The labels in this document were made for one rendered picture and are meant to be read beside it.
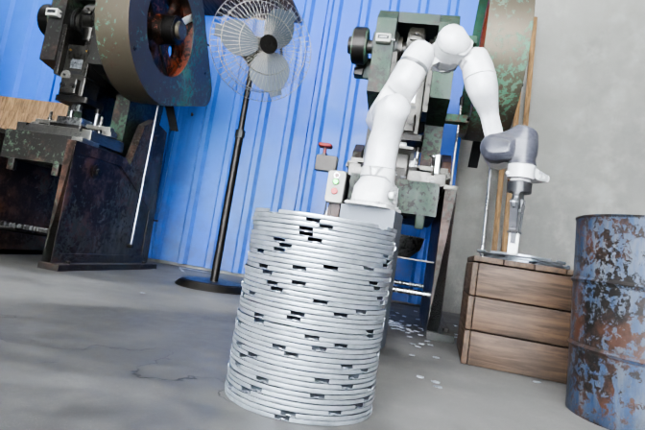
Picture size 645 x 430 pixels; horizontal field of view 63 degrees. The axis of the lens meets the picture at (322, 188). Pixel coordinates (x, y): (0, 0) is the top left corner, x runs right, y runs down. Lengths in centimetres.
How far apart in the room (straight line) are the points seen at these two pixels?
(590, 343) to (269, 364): 80
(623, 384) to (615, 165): 272
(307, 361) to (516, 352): 99
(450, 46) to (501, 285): 80
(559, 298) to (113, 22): 222
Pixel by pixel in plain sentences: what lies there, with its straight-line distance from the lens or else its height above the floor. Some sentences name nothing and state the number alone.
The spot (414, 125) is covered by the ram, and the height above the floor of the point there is 92.
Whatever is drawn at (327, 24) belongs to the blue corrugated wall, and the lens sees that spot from 407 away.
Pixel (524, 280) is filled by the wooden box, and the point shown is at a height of 29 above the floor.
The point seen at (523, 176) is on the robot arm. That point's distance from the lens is 178.
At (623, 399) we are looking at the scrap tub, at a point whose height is 7.
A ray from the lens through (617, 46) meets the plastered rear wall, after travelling 422.
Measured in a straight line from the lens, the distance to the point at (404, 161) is 238.
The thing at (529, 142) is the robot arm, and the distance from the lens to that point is 180.
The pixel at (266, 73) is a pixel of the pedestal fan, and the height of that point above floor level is 117.
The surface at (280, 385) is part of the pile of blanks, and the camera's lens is 96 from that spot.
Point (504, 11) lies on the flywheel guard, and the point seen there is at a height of 137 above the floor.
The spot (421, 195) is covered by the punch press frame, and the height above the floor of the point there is 59.
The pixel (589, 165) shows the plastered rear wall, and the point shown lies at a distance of 393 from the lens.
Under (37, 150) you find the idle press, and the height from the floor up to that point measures 55.
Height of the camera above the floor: 30
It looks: 6 degrees up
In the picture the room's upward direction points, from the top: 9 degrees clockwise
